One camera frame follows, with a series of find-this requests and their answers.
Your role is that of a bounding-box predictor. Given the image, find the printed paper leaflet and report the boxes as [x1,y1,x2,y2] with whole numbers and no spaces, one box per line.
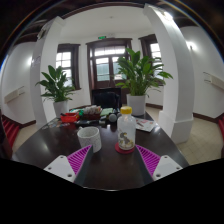
[134,117,157,134]

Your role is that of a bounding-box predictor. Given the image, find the white speckled mug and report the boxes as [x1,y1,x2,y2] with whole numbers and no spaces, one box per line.
[76,126,103,154]

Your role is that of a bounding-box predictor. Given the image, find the glowing wall lamp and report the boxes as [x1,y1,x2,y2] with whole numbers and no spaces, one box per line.
[186,40,198,51]

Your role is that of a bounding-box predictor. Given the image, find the narrow dark-framed window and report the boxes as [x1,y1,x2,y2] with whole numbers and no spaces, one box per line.
[138,33,165,88]

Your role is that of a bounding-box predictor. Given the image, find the wide dark-framed window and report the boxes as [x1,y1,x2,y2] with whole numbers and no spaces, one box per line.
[55,43,82,91]

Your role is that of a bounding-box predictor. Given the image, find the small black device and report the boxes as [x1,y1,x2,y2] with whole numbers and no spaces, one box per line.
[74,119,101,128]

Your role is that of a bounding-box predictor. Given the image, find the red plastic box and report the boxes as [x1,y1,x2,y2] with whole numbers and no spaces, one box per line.
[59,112,81,124]

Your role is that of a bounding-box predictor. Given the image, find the large plant in white pot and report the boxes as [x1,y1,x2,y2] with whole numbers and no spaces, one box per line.
[114,47,175,117]

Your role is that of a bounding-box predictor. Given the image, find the red carpeted stairs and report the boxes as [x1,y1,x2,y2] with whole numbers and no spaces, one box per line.
[217,116,224,141]
[1,114,21,150]

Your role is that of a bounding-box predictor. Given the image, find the clear yellow-capped drink bottle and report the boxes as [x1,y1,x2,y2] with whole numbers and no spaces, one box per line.
[116,105,138,152]

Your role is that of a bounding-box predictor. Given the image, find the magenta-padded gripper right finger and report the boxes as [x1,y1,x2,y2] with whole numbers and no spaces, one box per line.
[133,144,184,187]

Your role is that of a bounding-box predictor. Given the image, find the white wall unit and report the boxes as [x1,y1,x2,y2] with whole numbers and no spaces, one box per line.
[3,85,26,104]
[203,71,224,91]

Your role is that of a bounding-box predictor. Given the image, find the flat round red coaster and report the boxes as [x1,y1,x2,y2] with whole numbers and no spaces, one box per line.
[114,142,137,155]

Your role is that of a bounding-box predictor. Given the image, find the green notebook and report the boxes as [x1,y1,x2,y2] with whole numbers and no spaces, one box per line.
[99,107,115,118]

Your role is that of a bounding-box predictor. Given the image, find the black office chair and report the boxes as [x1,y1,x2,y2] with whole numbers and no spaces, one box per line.
[91,87,123,111]

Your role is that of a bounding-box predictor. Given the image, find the dark tray of snacks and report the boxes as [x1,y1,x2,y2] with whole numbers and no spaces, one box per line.
[79,104,103,121]

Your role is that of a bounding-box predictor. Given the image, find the dark wood double door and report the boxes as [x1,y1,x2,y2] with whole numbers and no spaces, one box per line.
[85,37,134,98]

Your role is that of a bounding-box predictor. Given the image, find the small plant in white pot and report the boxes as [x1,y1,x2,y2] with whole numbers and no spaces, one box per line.
[35,64,77,118]

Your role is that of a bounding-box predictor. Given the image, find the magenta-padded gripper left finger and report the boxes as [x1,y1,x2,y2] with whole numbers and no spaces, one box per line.
[43,144,95,188]

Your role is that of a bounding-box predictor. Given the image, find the colourful printed paper sheet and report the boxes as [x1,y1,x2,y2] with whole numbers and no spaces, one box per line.
[46,118,71,131]

